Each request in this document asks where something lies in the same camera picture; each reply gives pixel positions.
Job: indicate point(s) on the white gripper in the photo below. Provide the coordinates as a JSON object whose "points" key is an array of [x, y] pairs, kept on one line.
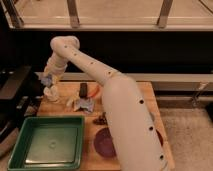
{"points": [[55, 67]]}

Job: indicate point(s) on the blue sponge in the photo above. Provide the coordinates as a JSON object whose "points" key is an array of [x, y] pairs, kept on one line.
{"points": [[47, 80]]}

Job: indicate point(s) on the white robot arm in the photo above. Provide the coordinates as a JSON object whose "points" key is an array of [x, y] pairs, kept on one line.
{"points": [[134, 135]]}

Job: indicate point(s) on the white paper cup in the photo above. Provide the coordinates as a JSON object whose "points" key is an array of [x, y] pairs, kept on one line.
{"points": [[51, 93]]}

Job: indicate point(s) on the black equipment at left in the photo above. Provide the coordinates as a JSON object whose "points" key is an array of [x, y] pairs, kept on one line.
{"points": [[18, 88]]}

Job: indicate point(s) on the orange carrot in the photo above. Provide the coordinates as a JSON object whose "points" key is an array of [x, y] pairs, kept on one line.
{"points": [[92, 93]]}

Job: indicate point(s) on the crumpled blue white packet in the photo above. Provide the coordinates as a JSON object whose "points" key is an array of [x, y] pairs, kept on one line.
{"points": [[77, 103]]}

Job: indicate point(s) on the bunch of dark grapes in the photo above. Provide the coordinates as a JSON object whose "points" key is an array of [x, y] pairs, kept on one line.
{"points": [[100, 120]]}

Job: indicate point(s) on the green plastic tray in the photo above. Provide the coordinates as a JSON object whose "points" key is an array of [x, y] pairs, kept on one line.
{"points": [[48, 144]]}

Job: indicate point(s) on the purple bowl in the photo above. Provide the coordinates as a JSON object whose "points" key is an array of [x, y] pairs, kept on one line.
{"points": [[103, 143]]}

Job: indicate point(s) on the red bowl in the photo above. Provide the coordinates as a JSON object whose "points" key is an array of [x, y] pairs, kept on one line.
{"points": [[160, 138]]}

